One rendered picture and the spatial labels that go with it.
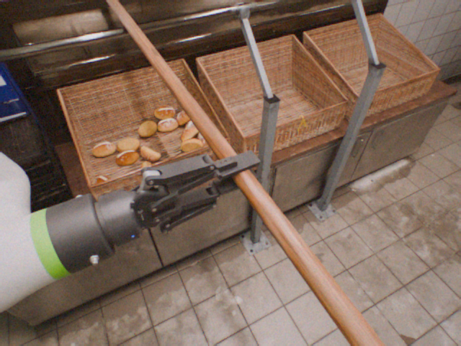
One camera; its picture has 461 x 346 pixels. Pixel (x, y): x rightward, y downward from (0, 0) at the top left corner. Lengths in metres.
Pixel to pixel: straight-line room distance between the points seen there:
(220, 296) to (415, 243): 1.14
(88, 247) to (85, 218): 0.04
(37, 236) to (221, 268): 1.34
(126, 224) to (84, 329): 1.33
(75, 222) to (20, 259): 0.07
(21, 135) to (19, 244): 0.90
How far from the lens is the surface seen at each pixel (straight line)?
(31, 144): 1.24
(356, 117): 1.44
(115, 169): 1.37
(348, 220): 1.95
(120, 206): 0.42
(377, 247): 1.92
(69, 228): 0.41
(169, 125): 1.46
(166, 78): 0.68
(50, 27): 1.38
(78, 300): 1.61
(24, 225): 0.44
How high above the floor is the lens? 1.53
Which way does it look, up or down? 48 degrees down
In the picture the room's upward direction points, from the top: straight up
